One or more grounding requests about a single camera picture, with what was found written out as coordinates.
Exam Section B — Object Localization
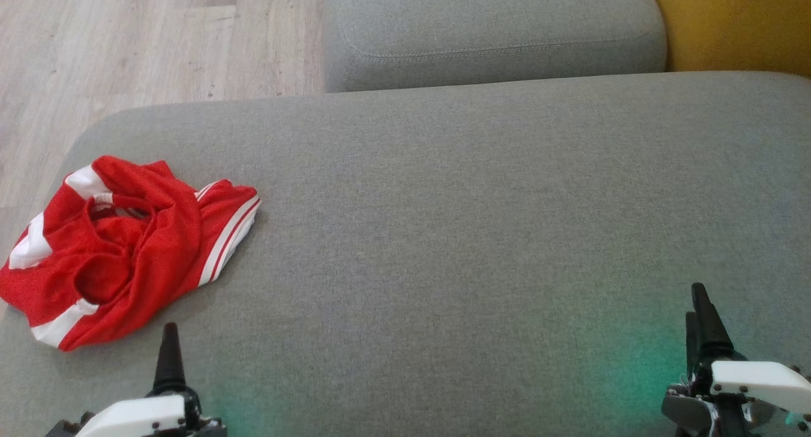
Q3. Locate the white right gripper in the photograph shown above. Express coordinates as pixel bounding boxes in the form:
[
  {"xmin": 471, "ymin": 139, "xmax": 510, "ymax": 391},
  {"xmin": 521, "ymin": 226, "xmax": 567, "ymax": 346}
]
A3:
[{"xmin": 662, "ymin": 282, "xmax": 811, "ymax": 437}]

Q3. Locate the red white basketball jersey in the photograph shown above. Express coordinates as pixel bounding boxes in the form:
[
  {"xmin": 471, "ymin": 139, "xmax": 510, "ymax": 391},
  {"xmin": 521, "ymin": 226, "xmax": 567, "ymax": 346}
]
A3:
[{"xmin": 0, "ymin": 155, "xmax": 262, "ymax": 352}]

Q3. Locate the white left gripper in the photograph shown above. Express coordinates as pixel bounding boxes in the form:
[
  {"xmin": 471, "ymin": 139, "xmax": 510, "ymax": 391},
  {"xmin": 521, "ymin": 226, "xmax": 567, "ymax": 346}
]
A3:
[{"xmin": 44, "ymin": 322, "xmax": 227, "ymax": 437}]

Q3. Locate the grey sofa seat cushion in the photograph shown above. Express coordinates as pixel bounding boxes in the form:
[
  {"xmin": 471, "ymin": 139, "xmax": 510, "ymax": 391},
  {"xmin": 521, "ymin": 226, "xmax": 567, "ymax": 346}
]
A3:
[
  {"xmin": 322, "ymin": 0, "xmax": 668, "ymax": 94},
  {"xmin": 0, "ymin": 71, "xmax": 811, "ymax": 437}
]

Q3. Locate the yellow sofa back cushion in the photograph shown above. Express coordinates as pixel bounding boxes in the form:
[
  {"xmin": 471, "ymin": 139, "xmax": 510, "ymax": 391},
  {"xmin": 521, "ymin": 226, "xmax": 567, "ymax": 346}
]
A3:
[{"xmin": 646, "ymin": 0, "xmax": 811, "ymax": 78}]

